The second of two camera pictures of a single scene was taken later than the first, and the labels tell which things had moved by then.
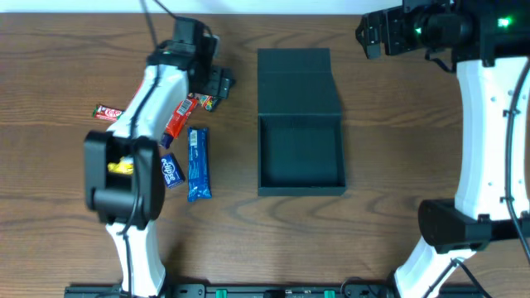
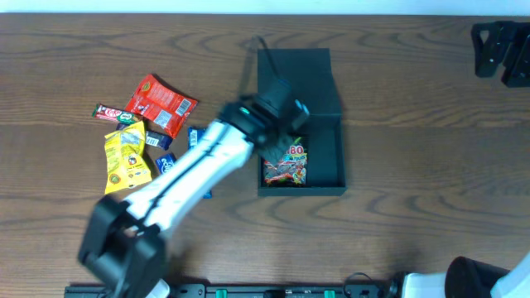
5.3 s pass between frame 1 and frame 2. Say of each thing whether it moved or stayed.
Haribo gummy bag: moved
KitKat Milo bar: stayed
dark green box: stayed
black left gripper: moved
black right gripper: moved
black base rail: stayed
